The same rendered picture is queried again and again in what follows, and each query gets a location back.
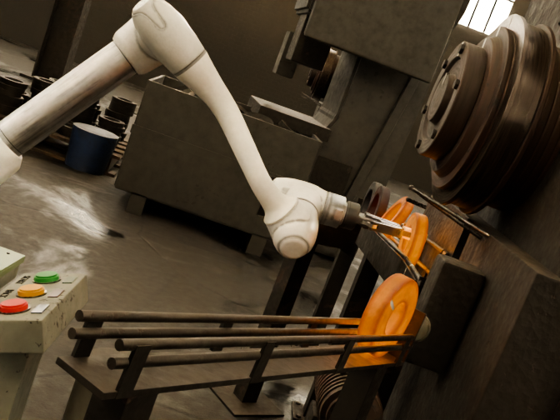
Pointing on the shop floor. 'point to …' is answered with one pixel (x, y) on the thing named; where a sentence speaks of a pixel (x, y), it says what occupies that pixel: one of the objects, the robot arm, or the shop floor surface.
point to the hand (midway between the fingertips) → (413, 235)
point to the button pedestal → (32, 336)
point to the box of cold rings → (205, 159)
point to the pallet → (118, 119)
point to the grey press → (363, 83)
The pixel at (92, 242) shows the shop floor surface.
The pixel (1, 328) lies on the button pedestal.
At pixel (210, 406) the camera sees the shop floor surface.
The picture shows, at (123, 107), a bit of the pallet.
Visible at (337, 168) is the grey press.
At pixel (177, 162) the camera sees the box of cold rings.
